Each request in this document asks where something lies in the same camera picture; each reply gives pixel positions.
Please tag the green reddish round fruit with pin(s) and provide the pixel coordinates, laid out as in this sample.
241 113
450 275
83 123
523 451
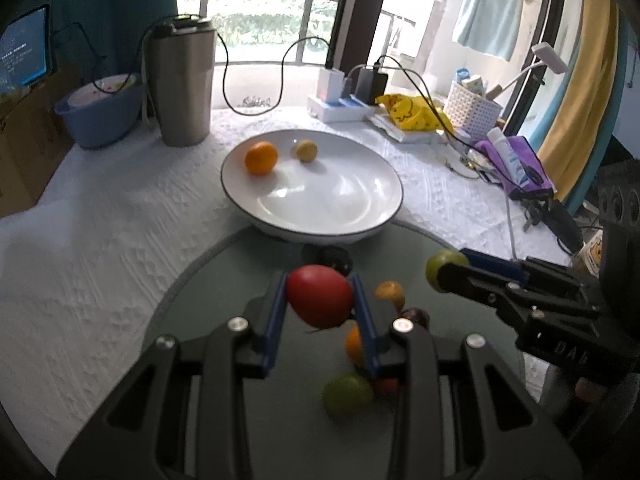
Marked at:
347 396

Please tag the white lotion tube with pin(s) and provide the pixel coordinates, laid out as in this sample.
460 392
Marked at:
510 157

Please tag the tablet with lit screen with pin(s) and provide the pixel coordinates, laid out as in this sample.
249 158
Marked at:
25 47

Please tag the orange tangerine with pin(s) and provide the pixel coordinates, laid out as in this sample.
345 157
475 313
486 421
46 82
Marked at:
354 347

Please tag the dark window frame post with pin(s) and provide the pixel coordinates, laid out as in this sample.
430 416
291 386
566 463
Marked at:
357 10

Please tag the small orange kumquat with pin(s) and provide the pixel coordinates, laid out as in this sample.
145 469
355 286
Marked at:
390 291

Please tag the stainless steel tumbler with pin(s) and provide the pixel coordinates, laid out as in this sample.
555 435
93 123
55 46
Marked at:
182 85

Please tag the grey round placemat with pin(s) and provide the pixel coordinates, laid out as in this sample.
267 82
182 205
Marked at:
210 280

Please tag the small red fruit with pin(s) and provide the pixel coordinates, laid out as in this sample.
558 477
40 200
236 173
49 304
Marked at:
386 387

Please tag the cardboard box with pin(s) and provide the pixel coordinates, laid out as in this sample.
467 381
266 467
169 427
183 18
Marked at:
25 160

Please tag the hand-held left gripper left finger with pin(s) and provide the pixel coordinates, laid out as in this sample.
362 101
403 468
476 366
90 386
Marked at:
272 325

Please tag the yellowish small fruit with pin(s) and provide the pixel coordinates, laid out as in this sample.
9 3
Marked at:
305 151

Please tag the white plastic basket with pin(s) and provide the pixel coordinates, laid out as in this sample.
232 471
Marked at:
472 110

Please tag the yellow duck print bag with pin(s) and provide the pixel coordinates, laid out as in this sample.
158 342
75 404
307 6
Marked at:
410 110

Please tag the light blue hanging towel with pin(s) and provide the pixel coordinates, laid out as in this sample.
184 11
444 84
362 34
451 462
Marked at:
487 15

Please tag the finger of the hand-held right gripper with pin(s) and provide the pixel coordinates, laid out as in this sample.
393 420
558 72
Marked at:
492 260
475 282

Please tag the white pink dish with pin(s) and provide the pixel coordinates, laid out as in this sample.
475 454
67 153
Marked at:
100 92

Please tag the person's right hand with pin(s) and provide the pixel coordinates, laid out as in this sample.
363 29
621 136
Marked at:
586 390

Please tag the white round plate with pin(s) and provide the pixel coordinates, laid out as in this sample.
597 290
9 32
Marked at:
320 195

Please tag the white desk lamp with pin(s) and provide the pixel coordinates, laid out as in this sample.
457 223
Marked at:
549 57

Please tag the dark plum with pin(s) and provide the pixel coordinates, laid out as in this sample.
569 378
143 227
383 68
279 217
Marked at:
416 316
334 256

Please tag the purple cloth pouch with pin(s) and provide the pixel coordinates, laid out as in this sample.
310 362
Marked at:
542 170

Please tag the white power strip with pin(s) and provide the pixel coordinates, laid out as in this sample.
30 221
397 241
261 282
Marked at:
340 109

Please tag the toiletries in basket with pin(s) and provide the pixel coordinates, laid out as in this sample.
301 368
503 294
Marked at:
470 82

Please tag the blue plastic bowl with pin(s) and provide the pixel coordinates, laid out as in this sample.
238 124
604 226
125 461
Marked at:
100 125

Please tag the large orange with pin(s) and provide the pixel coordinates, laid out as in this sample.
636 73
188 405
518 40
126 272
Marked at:
261 158

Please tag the yellow curtain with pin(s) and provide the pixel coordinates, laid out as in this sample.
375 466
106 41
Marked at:
580 85

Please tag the white textured tablecloth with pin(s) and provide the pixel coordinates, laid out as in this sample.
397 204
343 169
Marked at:
115 240

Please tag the dark blue curtain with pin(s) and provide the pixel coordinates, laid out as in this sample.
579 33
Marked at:
115 0

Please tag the black charger plug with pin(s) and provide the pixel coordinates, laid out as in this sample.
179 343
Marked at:
371 85

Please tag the red tomato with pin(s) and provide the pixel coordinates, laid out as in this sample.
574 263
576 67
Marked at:
320 296

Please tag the white charger plug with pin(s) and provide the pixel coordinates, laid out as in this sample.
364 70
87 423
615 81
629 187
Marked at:
330 82

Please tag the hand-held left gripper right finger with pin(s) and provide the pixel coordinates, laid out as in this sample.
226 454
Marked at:
366 332

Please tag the white napkin pack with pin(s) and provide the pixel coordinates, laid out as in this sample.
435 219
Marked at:
395 130

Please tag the white duck cup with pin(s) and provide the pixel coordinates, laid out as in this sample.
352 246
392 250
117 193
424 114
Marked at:
590 255

